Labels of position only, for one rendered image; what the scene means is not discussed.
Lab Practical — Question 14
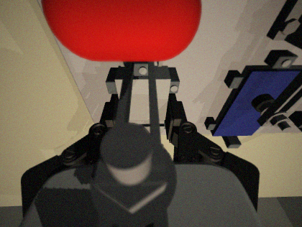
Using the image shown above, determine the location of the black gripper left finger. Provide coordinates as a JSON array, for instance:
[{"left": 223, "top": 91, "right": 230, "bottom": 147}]
[{"left": 21, "top": 94, "right": 119, "bottom": 217}]

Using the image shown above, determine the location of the toggle clamp with red handle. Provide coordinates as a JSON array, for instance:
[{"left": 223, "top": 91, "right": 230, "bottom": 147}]
[{"left": 251, "top": 0, "right": 302, "bottom": 132}]

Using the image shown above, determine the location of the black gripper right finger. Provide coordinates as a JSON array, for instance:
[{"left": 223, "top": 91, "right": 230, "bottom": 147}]
[{"left": 165, "top": 93, "right": 260, "bottom": 212}]

